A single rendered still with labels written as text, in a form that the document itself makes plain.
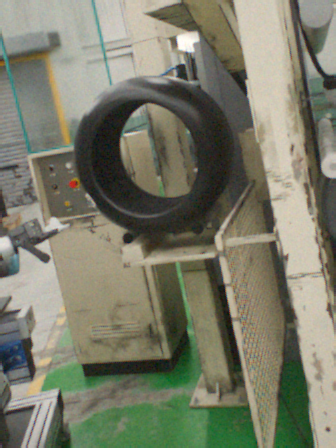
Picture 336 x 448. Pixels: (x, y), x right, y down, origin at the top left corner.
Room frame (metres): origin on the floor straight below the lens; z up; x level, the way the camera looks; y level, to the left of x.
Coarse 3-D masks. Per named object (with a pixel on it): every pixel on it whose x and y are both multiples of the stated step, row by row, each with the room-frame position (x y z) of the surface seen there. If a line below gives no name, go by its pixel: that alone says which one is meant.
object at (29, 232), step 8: (24, 224) 1.79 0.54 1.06; (32, 224) 1.82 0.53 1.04; (8, 232) 1.78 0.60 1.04; (16, 232) 1.79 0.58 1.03; (24, 232) 1.80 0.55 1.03; (32, 232) 1.80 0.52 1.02; (40, 232) 1.80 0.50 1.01; (16, 240) 1.80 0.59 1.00; (24, 240) 1.79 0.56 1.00; (32, 240) 1.78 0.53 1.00; (40, 240) 1.79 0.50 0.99; (16, 248) 1.76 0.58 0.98
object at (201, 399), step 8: (200, 376) 2.42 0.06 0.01; (240, 376) 2.35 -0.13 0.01; (200, 392) 2.28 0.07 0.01; (240, 392) 2.21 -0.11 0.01; (192, 400) 2.23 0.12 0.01; (200, 400) 2.22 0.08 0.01; (208, 400) 2.20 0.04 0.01; (224, 400) 2.18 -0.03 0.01; (232, 400) 2.16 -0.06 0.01; (240, 400) 2.14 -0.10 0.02; (248, 400) 2.15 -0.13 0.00
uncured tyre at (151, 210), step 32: (128, 96) 1.83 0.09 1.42; (160, 96) 1.80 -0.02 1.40; (192, 96) 1.80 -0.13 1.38; (96, 128) 1.87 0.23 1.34; (192, 128) 1.77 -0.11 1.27; (224, 128) 1.85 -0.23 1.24; (96, 160) 2.12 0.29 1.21; (224, 160) 1.79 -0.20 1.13; (96, 192) 1.89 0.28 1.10; (128, 192) 2.16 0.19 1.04; (192, 192) 1.78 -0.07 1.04; (128, 224) 1.87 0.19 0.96; (160, 224) 1.83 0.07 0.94
